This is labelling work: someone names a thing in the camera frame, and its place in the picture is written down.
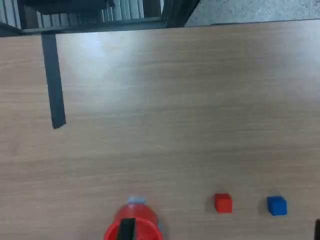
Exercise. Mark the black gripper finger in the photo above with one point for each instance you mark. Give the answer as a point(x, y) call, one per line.
point(127, 230)
point(317, 230)

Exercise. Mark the blue cube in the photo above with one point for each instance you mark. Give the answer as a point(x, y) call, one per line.
point(277, 205)

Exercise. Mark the red cube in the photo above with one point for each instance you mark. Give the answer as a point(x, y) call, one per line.
point(223, 203)

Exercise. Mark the red plastic cup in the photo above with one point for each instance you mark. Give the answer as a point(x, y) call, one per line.
point(145, 215)

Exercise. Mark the blue tape piece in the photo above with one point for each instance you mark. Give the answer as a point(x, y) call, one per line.
point(136, 200)
point(161, 226)

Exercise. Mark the black tape strip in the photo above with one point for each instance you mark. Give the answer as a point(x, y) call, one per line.
point(53, 87)

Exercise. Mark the grey metal robot cart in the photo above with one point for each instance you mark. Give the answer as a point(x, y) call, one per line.
point(100, 26)

